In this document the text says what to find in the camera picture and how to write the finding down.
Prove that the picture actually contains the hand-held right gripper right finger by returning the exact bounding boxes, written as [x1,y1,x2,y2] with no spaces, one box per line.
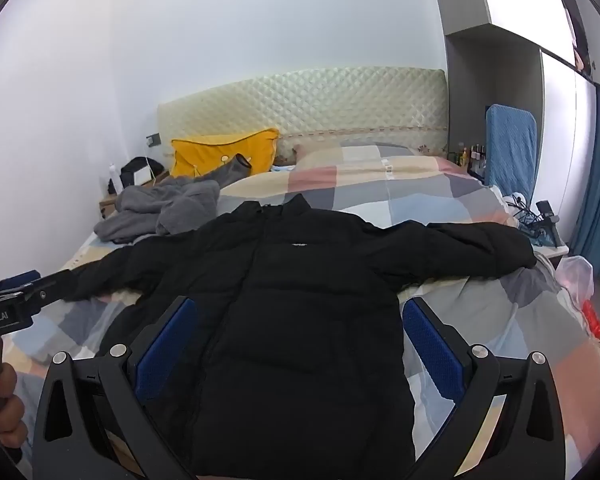
[401,296,567,480]

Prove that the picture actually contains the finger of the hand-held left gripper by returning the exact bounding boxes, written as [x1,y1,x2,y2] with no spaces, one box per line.
[28,269,76,304]
[0,270,42,288]

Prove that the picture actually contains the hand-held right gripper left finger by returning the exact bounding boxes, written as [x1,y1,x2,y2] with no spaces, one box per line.
[32,296,201,480]

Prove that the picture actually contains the black puffer jacket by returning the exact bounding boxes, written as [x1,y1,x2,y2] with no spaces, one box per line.
[67,194,538,478]

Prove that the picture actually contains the person's left hand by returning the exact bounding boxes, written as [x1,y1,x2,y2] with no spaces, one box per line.
[0,362,31,448]

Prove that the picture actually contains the wooden nightstand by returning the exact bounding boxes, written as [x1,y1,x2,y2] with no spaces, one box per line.
[98,170,171,222]

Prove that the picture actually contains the black bag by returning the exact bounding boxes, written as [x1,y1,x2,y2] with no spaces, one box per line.
[120,156,166,187]

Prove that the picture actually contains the grey fleece robe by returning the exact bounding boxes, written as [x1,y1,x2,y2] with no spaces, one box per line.
[94,154,253,244]

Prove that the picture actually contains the checked pastel duvet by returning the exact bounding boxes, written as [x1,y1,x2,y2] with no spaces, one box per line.
[0,141,600,480]

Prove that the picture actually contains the white side table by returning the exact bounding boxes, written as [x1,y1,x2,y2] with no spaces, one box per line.
[524,230,569,262]

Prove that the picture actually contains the clear plastic bag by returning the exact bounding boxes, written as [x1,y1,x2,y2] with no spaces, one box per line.
[555,256,595,307]

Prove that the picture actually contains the red plastic packet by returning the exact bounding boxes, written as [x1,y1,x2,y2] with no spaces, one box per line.
[581,300,600,341]

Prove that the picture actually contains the row of small bottles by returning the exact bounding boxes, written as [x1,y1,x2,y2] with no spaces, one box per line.
[450,141,488,177]

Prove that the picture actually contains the yellow pillow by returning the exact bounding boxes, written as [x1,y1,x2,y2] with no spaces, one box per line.
[171,128,281,180]

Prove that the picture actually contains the blue towel on chair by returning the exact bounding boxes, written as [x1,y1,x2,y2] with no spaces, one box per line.
[485,104,539,202]

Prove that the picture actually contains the pink floral pillow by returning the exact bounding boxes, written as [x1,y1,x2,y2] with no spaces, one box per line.
[278,142,307,167]

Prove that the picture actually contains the white glossy wardrobe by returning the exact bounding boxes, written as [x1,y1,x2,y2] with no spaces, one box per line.
[472,0,600,261]

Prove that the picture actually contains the cream quilted headboard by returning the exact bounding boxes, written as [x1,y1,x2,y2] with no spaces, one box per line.
[157,66,448,167]

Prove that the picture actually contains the grey tall cabinet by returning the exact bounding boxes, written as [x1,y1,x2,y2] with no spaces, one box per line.
[426,0,546,206]

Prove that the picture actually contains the black tangled cables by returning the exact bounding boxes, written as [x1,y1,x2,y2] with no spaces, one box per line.
[505,194,547,237]

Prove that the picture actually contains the black camera stand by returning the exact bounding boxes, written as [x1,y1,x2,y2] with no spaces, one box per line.
[536,201,564,247]

